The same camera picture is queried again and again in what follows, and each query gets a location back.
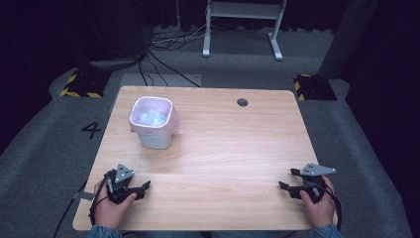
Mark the black yellow striped stand base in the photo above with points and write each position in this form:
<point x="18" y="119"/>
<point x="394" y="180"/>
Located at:
<point x="313" y="88"/>
<point x="84" y="84"/>

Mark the grey power strip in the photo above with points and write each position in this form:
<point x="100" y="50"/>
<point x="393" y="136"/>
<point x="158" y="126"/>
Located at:
<point x="114" y="63"/>

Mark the white metal stand frame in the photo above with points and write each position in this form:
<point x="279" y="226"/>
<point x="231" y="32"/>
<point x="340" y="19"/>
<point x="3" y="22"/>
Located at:
<point x="242" y="10"/>

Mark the pink bin bag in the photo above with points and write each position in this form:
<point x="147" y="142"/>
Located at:
<point x="174" y="122"/>

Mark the grey tape piece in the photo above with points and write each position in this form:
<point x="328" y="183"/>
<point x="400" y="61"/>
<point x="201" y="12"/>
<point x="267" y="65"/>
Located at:
<point x="82" y="195"/>

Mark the person's right hand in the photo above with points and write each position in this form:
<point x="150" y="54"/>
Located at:
<point x="317" y="210"/>

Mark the person's left hand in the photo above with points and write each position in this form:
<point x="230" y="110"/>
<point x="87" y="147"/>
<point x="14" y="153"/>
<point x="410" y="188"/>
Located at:
<point x="109" y="211"/>

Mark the crumpled clear plastic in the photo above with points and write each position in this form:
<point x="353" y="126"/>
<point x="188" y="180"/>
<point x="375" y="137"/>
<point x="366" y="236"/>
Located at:
<point x="151" y="117"/>

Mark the grey pillar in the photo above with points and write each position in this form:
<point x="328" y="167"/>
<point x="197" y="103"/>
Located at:
<point x="348" y="38"/>

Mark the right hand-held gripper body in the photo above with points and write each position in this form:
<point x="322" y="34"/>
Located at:
<point x="313" y="180"/>

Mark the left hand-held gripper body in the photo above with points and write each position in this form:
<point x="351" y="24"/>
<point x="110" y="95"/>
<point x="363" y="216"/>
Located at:
<point x="121" y="178"/>

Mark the white trash bin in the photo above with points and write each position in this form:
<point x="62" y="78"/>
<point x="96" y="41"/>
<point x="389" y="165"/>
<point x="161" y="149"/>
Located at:
<point x="155" y="140"/>

